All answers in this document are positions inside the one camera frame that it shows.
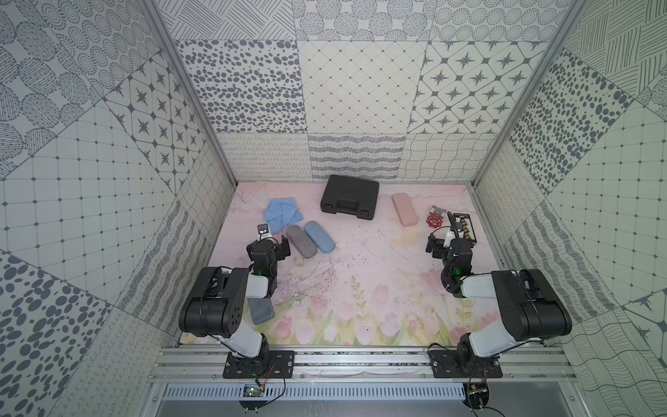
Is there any white slotted cable duct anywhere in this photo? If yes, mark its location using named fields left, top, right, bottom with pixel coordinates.
left=163, top=382, right=466, bottom=401

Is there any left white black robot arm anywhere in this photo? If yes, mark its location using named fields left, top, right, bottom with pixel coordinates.
left=178, top=235, right=291, bottom=365

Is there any grey felt eyeglass case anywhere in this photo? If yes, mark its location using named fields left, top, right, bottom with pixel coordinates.
left=286, top=224, right=318, bottom=259

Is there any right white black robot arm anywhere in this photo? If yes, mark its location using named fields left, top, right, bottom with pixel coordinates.
left=426, top=231, right=573, bottom=365

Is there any black plastic tool case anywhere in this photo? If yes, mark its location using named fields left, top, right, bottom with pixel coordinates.
left=320, top=175, right=380, bottom=221

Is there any blue eyeglass case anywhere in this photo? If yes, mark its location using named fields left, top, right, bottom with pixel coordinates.
left=304, top=221, right=335, bottom=254

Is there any red valve handwheel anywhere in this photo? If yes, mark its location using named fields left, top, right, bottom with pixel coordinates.
left=427, top=214, right=442, bottom=229

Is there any dark grey eyeglass case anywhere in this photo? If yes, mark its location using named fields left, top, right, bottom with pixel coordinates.
left=248, top=298, right=275, bottom=326

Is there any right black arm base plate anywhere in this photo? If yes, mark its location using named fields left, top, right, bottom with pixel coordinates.
left=427, top=349, right=503, bottom=379

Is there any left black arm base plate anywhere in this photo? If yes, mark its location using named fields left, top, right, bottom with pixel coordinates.
left=223, top=350, right=295, bottom=380

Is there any aluminium mounting rail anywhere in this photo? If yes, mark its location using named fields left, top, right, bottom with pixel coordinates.
left=149, top=344, right=576, bottom=383

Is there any blue microfiber cloth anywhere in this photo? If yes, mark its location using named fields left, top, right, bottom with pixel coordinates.
left=263, top=197, right=303, bottom=234

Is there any black box with brass parts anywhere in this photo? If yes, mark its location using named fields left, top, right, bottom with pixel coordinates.
left=450, top=213, right=477, bottom=244

